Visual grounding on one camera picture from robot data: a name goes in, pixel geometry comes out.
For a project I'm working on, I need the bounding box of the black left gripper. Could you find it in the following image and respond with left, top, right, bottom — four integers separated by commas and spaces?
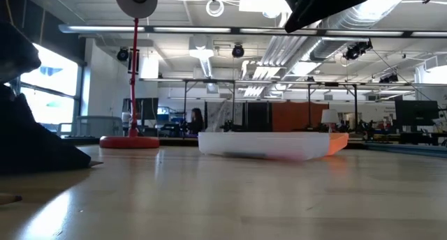
0, 20, 92, 175

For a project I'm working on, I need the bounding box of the orange plastic box lid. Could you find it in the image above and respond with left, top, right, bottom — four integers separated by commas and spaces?
327, 132, 350, 157

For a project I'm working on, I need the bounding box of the translucent white supply box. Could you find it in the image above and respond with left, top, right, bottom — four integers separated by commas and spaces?
198, 130, 331, 162

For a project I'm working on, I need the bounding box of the large bright window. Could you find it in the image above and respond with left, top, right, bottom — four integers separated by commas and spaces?
5, 40, 85, 133

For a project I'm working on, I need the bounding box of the grey plastic bin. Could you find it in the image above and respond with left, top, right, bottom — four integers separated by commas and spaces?
74, 114, 124, 139

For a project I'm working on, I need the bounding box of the red stand with white disc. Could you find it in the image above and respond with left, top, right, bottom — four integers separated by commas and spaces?
98, 0, 161, 149

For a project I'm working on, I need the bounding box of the white lamp shade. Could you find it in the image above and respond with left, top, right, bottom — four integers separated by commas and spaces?
320, 109, 340, 125

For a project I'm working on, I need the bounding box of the orange partition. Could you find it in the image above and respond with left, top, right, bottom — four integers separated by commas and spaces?
271, 101, 330, 132

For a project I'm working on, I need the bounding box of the overhead light bar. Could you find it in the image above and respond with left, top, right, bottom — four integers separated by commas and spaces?
58, 23, 447, 39

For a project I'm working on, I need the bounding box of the large black monitor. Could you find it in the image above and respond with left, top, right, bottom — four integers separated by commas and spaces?
394, 99, 440, 128

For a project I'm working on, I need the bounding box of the person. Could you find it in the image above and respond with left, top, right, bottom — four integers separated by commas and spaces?
187, 107, 206, 138

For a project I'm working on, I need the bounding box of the silver ventilation duct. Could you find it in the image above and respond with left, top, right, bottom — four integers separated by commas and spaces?
260, 0, 408, 66

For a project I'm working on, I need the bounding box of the black ceiling camera cluster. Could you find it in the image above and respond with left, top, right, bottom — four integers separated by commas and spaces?
342, 39, 374, 61

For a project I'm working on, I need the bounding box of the black metal frame rig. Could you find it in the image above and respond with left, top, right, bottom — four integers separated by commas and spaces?
306, 81, 359, 131
182, 77, 237, 131

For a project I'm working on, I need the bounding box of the white coiled cable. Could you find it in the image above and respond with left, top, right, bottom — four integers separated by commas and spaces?
205, 0, 226, 18

